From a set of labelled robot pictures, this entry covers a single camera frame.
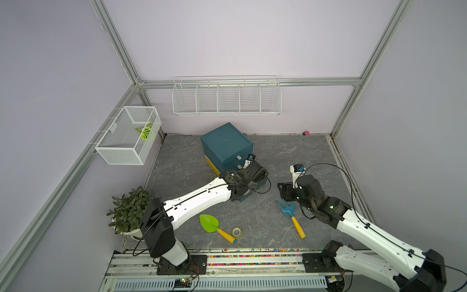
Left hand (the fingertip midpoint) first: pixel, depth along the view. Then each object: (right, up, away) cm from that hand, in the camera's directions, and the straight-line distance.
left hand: (249, 180), depth 79 cm
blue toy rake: (+20, -15, +7) cm, 26 cm away
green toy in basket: (-47, +22, +2) cm, 52 cm away
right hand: (+14, -1, -1) cm, 15 cm away
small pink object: (+41, +25, +45) cm, 66 cm away
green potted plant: (-46, -11, -12) cm, 49 cm away
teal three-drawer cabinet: (-11, +14, +6) cm, 19 cm away
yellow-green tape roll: (-6, -24, +2) cm, 25 cm away
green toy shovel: (-17, -21, +4) cm, 28 cm away
